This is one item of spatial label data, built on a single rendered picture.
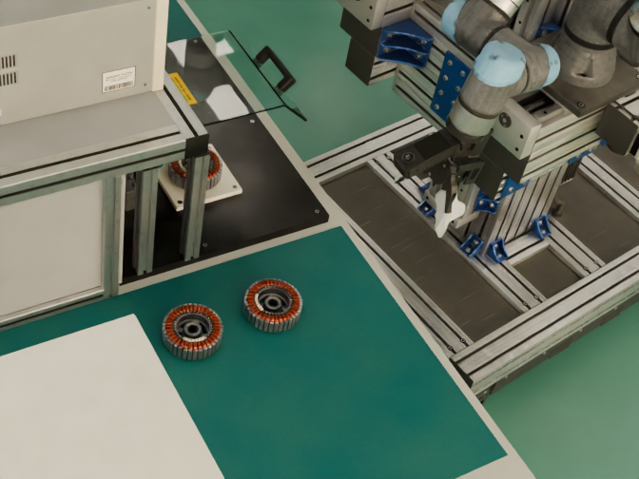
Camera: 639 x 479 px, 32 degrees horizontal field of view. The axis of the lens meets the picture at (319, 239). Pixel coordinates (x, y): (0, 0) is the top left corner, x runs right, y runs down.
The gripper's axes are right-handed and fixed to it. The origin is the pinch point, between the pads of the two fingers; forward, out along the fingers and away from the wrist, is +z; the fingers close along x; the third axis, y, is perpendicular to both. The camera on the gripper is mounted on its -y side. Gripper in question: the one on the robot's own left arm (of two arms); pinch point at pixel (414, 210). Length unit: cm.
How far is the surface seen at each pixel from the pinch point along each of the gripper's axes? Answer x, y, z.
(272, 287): 10.4, -14.7, 28.1
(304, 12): 174, 115, 86
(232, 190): 37.0, -9.6, 27.7
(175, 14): 100, 8, 29
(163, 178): 46, -21, 30
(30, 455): -29, -84, -2
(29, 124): 36, -59, 4
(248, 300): 9.0, -20.7, 28.9
